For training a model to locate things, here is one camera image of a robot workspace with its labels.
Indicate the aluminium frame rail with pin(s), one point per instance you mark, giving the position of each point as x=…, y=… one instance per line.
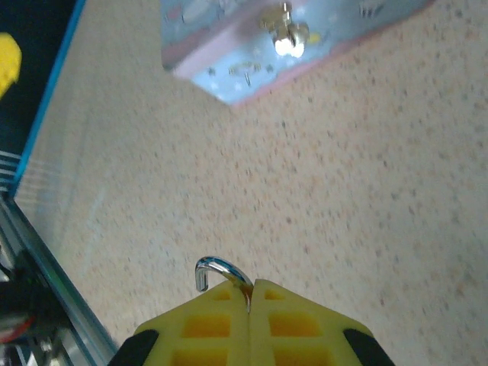
x=53, y=274

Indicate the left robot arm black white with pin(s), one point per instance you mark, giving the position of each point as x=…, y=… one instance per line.
x=23, y=305

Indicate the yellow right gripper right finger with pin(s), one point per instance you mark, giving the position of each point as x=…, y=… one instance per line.
x=297, y=328

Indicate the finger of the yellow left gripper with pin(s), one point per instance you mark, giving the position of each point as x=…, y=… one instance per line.
x=8, y=61

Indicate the pastel printed tin box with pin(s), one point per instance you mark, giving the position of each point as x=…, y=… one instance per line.
x=244, y=45

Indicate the blue table edge strip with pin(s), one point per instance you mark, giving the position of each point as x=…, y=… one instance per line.
x=49, y=91

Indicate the silver metal hook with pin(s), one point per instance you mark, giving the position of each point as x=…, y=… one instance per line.
x=219, y=265

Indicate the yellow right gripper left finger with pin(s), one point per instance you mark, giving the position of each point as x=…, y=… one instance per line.
x=213, y=328

